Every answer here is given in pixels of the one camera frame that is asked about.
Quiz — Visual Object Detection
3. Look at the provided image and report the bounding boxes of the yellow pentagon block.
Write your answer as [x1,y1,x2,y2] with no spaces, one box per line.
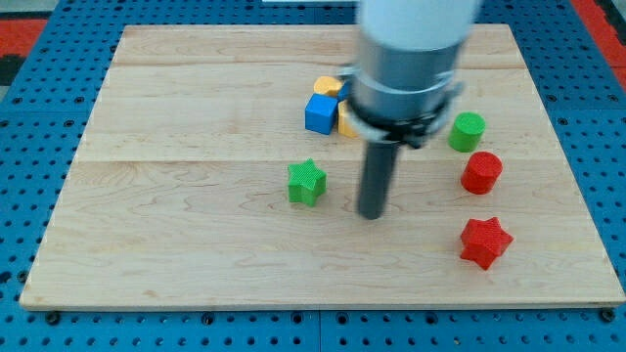
[313,75,343,98]

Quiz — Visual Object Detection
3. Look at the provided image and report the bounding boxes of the green cylinder block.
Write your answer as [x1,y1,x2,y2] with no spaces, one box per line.
[448,111,486,153]

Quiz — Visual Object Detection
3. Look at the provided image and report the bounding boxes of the red cylinder block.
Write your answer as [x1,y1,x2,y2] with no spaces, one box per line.
[461,152,503,195]

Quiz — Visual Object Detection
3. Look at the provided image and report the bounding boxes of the light wooden board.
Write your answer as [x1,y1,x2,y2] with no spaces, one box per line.
[20,24,625,311]

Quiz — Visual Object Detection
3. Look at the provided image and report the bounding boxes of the red star block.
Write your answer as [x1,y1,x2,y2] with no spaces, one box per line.
[460,217,514,270]

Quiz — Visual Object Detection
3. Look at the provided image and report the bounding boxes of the blue triangle block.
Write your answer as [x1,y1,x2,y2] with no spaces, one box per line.
[336,80,351,102]

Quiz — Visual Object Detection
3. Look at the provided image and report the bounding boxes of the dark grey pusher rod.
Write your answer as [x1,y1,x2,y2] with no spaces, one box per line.
[357,142,400,220]

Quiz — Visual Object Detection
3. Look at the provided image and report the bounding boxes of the yellow block behind arm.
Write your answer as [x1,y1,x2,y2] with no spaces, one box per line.
[337,101,358,138]

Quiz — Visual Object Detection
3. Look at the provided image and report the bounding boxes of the green star block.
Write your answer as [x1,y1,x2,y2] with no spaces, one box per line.
[288,158,327,207]

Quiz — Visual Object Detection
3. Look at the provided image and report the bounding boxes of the blue cube block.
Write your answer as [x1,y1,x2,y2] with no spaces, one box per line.
[304,93,338,135]

